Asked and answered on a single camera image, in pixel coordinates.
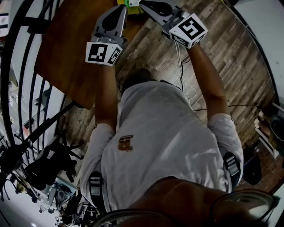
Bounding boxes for white desk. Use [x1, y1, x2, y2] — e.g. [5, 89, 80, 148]
[232, 0, 284, 107]

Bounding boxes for black floor cable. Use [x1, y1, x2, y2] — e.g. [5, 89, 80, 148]
[179, 55, 192, 92]

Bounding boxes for person's right forearm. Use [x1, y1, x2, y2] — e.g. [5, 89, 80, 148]
[185, 43, 229, 125]

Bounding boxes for dark trousers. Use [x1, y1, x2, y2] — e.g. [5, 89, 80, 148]
[121, 68, 181, 92]

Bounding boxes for white low shelf rack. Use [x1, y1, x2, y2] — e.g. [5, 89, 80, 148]
[253, 103, 284, 159]

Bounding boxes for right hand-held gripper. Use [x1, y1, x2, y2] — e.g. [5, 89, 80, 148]
[139, 0, 209, 49]

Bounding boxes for black office chair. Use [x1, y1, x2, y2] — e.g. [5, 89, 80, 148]
[24, 141, 85, 192]

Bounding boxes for yellow-green box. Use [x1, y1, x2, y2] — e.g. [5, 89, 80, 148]
[117, 0, 145, 16]

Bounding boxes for white t-shirt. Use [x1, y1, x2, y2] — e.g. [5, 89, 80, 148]
[79, 81, 244, 213]

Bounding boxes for black-rimmed glasses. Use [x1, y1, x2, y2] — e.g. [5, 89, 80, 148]
[93, 189, 280, 227]

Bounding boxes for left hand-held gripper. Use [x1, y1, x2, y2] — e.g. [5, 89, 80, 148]
[85, 4, 128, 67]

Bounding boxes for person's left forearm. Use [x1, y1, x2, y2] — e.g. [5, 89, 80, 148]
[94, 64, 118, 135]

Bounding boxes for white floor cable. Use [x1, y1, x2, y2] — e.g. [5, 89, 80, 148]
[174, 41, 197, 105]

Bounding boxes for grey harness strap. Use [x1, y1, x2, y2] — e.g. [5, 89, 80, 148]
[223, 152, 242, 192]
[88, 171, 105, 211]

